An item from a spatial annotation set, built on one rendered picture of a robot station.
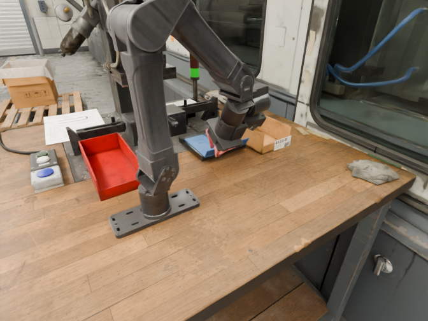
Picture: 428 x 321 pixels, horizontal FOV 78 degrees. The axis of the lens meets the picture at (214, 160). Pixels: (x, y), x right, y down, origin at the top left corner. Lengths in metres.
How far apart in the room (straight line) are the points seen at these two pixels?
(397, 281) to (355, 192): 0.50
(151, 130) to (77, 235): 0.28
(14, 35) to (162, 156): 9.65
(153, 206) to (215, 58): 0.33
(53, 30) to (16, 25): 0.91
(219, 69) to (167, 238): 0.36
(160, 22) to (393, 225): 0.91
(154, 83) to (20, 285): 0.42
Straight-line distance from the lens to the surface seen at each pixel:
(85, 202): 0.72
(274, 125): 0.95
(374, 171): 0.85
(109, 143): 0.91
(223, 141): 0.69
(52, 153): 0.92
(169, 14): 0.46
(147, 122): 0.49
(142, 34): 0.44
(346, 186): 0.78
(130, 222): 0.61
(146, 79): 0.47
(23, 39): 10.08
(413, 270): 1.13
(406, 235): 1.05
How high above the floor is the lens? 1.31
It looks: 31 degrees down
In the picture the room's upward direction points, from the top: straight up
